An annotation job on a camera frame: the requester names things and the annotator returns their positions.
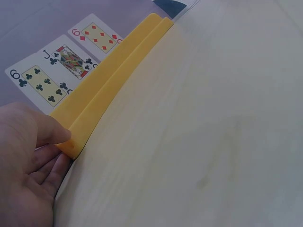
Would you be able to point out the person's left hand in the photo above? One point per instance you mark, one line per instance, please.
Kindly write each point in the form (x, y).
(21, 165)

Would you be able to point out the yellow plastic card holder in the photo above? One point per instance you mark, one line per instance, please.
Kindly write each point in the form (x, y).
(111, 78)

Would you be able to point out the playing card with clubs pips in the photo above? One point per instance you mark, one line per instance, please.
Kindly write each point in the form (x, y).
(38, 82)

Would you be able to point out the face playing card with clubs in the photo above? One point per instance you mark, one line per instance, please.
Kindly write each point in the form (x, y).
(68, 60)

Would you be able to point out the playing card with red diamonds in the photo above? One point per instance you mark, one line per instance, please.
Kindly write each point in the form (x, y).
(98, 36)

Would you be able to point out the playing card with large spade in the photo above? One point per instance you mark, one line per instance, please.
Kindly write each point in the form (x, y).
(172, 7)

